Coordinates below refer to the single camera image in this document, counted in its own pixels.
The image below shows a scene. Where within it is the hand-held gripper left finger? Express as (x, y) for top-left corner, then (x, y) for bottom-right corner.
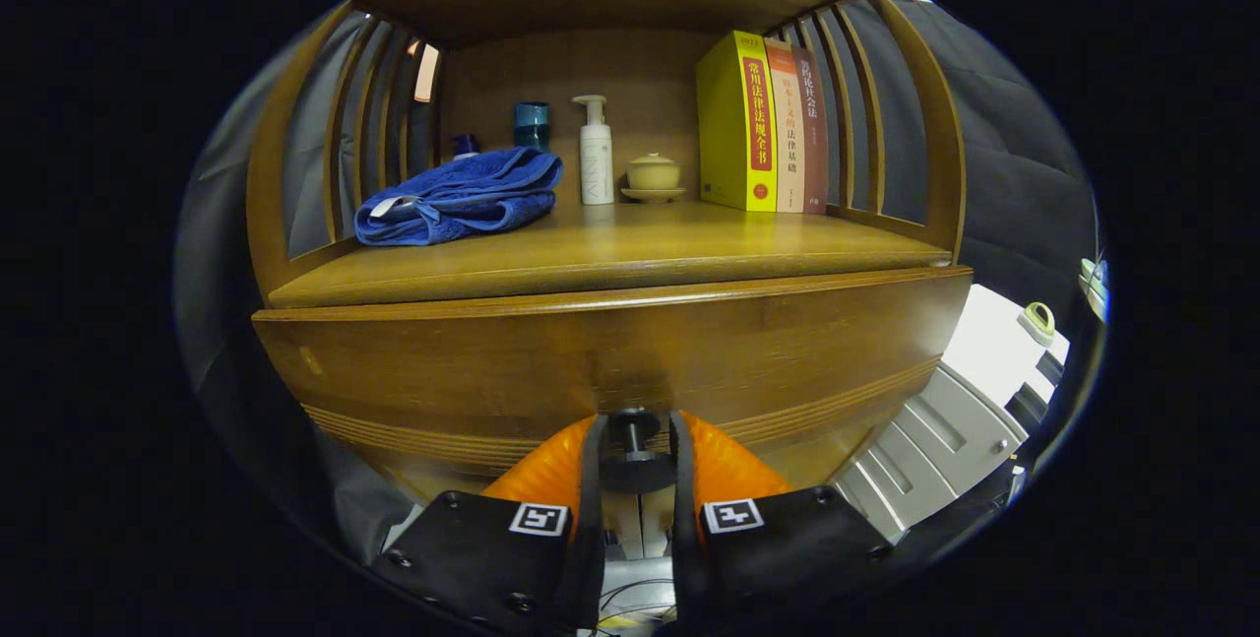
(369, 411), (609, 633)

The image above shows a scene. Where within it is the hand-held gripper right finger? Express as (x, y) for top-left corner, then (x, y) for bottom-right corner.
(669, 409), (892, 633)

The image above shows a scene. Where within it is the black drawer knob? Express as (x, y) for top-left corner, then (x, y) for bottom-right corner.
(598, 408), (677, 495)

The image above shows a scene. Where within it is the wooden drawer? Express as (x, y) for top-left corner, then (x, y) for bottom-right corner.
(251, 266), (976, 505)

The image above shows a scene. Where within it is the wooden countertop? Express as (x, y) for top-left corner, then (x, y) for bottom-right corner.
(266, 199), (954, 310)

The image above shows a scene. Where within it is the white side cabinet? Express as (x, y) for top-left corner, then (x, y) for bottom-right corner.
(832, 283), (1072, 544)

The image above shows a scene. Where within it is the blue folded towel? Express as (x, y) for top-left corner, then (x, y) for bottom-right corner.
(352, 147), (564, 247)

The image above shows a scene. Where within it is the yellow lidded tea bowl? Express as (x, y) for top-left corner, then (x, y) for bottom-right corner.
(620, 152), (688, 204)

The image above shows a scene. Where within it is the white pump bottle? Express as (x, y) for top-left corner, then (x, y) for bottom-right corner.
(573, 95), (615, 206)

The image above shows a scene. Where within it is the brown book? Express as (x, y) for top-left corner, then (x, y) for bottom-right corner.
(793, 46), (830, 216)

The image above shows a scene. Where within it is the orange and white book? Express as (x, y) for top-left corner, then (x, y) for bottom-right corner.
(764, 38), (806, 215)

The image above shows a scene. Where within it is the pale green tape dispenser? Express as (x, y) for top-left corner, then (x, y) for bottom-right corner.
(1017, 301), (1057, 348)

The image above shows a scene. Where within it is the thick yellow book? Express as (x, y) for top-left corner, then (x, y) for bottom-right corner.
(695, 30), (779, 214)

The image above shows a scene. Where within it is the teal bottle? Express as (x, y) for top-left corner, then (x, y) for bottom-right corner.
(513, 101), (551, 154)

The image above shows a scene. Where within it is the white desk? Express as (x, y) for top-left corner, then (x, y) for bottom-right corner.
(1078, 258), (1108, 323)

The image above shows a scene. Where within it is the black cable bundle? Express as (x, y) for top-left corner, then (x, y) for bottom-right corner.
(596, 578), (680, 633)

